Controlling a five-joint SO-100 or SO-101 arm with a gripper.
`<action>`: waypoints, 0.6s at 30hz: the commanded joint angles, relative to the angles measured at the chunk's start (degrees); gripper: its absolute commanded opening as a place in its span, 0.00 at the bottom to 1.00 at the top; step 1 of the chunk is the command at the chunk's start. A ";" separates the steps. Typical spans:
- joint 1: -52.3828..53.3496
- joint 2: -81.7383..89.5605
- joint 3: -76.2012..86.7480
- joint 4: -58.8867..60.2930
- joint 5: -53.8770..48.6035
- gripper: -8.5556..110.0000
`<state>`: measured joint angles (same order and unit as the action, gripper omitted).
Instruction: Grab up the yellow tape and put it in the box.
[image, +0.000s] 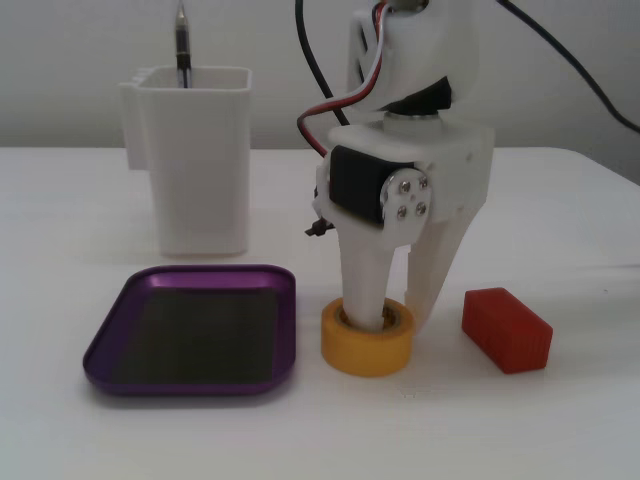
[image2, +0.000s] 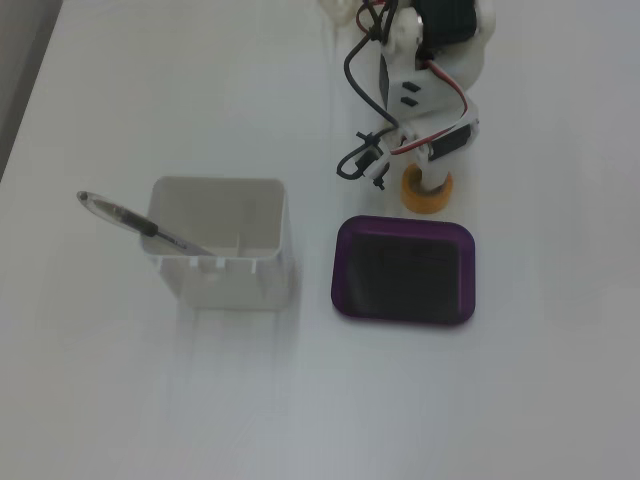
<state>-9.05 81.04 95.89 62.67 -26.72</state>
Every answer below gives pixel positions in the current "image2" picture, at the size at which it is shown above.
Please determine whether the white gripper with motor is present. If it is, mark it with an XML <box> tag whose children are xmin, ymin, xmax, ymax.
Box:
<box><xmin>370</xmin><ymin>106</ymin><xmax>480</xmax><ymax>195</ymax></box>

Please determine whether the yellow tape roll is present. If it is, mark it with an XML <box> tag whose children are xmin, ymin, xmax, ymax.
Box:
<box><xmin>400</xmin><ymin>164</ymin><xmax>454</xmax><ymax>215</ymax></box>

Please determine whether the white plastic pen holder box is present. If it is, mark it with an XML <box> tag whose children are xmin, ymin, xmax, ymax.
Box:
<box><xmin>139</xmin><ymin>175</ymin><xmax>294</xmax><ymax>312</ymax></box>

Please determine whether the purple metal tray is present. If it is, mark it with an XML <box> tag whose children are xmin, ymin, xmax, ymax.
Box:
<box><xmin>329</xmin><ymin>214</ymin><xmax>478</xmax><ymax>329</ymax></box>

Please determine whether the black ballpoint pen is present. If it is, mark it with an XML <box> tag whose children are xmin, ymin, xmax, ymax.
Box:
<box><xmin>75</xmin><ymin>190</ymin><xmax>220</xmax><ymax>258</ymax></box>

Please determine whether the black looped cable with tie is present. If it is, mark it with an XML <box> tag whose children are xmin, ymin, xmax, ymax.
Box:
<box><xmin>335</xmin><ymin>130</ymin><xmax>387</xmax><ymax>194</ymax></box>

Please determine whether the red servo cable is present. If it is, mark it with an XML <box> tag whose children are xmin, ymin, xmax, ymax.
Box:
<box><xmin>394</xmin><ymin>49</ymin><xmax>472</xmax><ymax>155</ymax></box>

